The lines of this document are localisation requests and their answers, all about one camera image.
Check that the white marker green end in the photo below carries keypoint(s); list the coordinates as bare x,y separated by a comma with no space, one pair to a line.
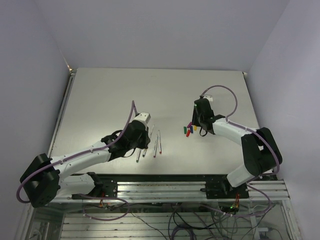
138,156

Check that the white marker red end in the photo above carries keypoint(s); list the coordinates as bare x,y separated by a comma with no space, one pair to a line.
160,142

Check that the white marker blue end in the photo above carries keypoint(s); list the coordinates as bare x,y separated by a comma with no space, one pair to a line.
156,142

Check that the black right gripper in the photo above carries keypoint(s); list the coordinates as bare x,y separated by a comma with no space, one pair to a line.
194,121

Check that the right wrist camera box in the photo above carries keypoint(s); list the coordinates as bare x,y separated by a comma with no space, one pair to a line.
208,97

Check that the white marker yellow end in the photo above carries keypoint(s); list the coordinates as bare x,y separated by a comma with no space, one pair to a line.
150,136

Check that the aluminium frame rails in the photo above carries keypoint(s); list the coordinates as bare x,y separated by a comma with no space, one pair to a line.
167,207

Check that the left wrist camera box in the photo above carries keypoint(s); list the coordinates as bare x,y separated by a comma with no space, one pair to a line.
143,117

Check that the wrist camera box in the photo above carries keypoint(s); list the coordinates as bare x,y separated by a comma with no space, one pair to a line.
208,97
143,117

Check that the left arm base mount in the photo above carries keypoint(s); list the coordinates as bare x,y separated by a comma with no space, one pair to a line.
100,186

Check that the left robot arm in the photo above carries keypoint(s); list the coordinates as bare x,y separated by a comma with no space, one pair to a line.
48,176

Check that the white marker purple end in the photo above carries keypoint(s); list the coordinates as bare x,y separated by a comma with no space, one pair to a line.
155,153

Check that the red pen cap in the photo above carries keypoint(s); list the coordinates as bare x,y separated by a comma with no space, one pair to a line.
188,133

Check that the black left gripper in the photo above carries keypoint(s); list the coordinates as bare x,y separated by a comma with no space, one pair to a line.
146,139

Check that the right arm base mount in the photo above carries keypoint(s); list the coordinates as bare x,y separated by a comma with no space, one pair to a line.
218,187

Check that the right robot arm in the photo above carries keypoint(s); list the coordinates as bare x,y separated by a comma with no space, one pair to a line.
259,149

